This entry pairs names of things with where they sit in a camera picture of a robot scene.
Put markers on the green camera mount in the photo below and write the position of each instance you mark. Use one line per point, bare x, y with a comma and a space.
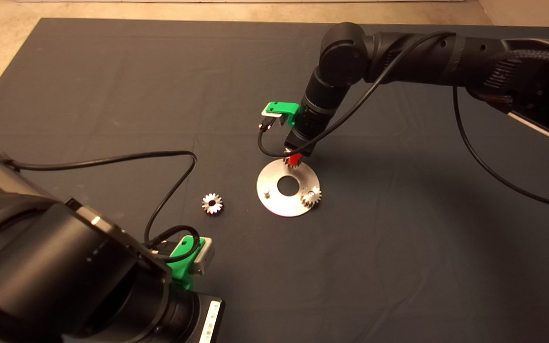
180, 270
284, 108

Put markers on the round metal carrier plate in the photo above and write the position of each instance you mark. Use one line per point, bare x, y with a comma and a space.
274, 202

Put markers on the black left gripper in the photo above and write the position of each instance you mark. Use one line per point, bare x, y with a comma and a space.
192, 319

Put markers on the green left camera mount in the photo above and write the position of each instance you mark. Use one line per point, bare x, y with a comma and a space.
180, 270

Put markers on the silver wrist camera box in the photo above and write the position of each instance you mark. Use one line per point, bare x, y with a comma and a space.
273, 116
205, 258

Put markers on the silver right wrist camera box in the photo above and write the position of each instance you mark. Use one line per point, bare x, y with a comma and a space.
273, 116

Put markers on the dark grey table cloth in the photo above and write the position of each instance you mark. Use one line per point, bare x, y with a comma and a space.
160, 71

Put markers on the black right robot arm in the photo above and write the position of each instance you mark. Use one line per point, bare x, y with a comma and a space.
346, 55

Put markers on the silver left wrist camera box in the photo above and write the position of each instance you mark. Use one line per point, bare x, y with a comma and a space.
205, 258

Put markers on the small steel bevel gear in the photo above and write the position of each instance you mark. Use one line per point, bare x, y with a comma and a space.
313, 200
206, 205
287, 163

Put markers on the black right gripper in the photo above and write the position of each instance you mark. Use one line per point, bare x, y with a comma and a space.
310, 133

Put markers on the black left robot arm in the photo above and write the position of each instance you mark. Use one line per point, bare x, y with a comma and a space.
55, 276

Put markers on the green right camera mount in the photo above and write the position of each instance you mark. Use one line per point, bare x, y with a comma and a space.
284, 108

